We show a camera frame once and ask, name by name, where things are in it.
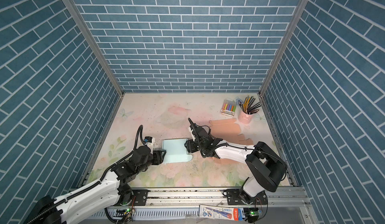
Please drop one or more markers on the white blue red package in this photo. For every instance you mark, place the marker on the white blue red package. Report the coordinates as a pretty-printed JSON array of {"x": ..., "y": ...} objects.
[{"x": 220, "y": 213}]

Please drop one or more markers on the box of coloured markers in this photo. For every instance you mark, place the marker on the box of coloured markers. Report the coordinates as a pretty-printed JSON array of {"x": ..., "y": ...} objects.
[{"x": 228, "y": 108}]

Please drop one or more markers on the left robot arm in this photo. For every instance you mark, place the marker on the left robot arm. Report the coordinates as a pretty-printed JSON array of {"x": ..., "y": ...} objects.
[{"x": 111, "y": 189}]

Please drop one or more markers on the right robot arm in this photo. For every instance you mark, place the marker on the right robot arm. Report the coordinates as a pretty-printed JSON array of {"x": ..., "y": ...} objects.
[{"x": 266, "y": 167}]

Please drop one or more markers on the pink flat paper box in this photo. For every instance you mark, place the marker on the pink flat paper box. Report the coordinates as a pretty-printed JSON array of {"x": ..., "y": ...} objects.
[{"x": 230, "y": 132}]

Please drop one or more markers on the aluminium front rail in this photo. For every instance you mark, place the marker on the aluminium front rail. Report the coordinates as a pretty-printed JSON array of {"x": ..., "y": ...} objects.
[{"x": 193, "y": 197}]

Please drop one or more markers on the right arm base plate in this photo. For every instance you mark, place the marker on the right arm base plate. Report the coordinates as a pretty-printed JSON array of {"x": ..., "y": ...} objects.
[{"x": 239, "y": 197}]

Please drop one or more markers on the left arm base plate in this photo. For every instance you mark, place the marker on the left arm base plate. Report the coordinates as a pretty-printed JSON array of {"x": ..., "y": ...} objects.
[{"x": 136, "y": 197}]

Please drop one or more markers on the coloured pencils bundle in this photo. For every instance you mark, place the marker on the coloured pencils bundle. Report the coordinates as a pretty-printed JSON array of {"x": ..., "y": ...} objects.
[{"x": 250, "y": 105}]

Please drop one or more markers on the pink pencil cup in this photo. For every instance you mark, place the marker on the pink pencil cup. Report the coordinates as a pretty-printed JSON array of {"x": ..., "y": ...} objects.
[{"x": 244, "y": 118}]

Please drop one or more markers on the light blue paper box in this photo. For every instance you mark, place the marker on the light blue paper box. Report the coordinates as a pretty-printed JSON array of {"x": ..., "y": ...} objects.
[{"x": 176, "y": 152}]

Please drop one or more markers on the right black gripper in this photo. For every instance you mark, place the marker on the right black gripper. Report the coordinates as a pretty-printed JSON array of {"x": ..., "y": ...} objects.
[{"x": 189, "y": 145}]

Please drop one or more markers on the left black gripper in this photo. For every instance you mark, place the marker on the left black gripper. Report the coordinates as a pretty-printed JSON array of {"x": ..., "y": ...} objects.
[{"x": 158, "y": 157}]

